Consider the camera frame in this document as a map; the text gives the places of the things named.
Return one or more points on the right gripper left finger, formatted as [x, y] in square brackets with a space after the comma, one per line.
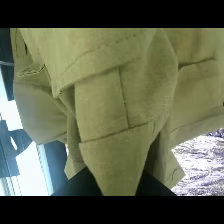
[83, 185]

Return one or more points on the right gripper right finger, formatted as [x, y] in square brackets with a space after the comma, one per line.
[151, 186]

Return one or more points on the mustard yellow shirt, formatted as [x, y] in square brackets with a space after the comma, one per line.
[110, 100]

